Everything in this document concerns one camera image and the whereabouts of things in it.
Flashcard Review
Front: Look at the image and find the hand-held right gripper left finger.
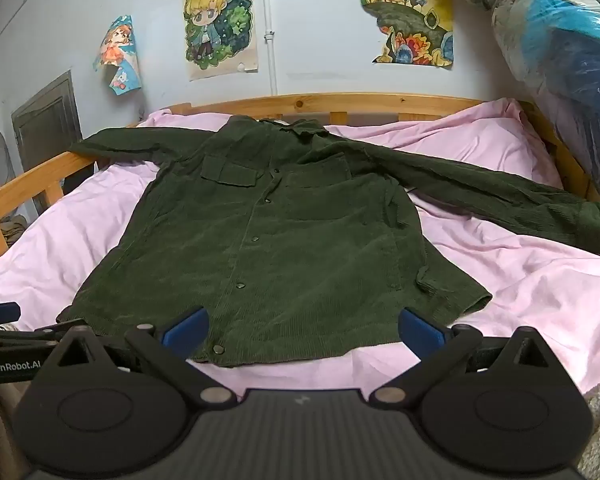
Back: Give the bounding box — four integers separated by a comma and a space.
45, 306, 238, 407

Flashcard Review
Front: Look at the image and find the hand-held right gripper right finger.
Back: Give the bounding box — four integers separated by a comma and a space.
369, 307, 561, 407

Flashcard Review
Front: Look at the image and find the dark green corduroy jacket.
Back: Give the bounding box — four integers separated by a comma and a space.
56, 115, 600, 368

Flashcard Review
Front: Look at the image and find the pink bed sheet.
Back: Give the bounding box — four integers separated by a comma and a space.
0, 97, 600, 397

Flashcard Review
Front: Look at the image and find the dark cabinet door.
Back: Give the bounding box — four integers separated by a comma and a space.
11, 71, 84, 172

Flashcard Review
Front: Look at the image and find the plastic-wrapped bedding bundle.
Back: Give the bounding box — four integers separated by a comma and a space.
429, 0, 600, 200

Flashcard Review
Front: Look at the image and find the wooden bed frame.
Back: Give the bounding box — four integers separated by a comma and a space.
0, 92, 600, 262

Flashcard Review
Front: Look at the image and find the small curled cartoon wall poster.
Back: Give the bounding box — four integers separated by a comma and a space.
92, 15, 142, 96

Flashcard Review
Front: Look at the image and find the white wall pipe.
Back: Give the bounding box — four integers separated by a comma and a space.
259, 0, 279, 97

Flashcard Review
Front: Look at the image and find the blond cartoon figure wall poster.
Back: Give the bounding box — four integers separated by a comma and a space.
182, 0, 260, 82

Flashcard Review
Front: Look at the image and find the colourful landscape wall poster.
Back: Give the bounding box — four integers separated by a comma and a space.
356, 0, 455, 68

